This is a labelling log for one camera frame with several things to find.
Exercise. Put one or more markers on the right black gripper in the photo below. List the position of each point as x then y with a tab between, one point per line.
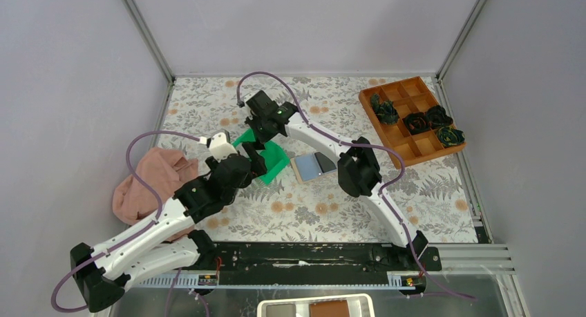
251	120

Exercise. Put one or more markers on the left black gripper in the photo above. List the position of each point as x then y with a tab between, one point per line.
258	168

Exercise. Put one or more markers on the beige blue card holder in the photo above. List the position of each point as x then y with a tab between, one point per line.
305	168

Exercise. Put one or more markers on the black credit card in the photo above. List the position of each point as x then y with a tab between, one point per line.
324	164

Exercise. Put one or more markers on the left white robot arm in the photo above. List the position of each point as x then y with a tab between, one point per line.
165	239

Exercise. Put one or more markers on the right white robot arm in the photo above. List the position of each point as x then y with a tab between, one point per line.
358	170

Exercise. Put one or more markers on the green plastic bin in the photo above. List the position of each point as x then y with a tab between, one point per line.
275	157

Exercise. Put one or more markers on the dark floral rolled sock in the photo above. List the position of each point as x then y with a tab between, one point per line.
384	110
416	123
449	136
437	117

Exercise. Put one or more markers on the orange compartment tray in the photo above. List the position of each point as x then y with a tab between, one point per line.
410	95

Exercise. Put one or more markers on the white device with screen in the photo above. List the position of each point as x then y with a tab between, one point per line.
340	305

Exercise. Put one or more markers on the floral patterned table mat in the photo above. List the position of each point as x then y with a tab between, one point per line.
430	195

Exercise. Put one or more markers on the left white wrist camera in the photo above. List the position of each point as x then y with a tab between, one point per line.
219	145

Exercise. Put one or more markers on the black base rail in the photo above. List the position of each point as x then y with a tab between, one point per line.
314	264

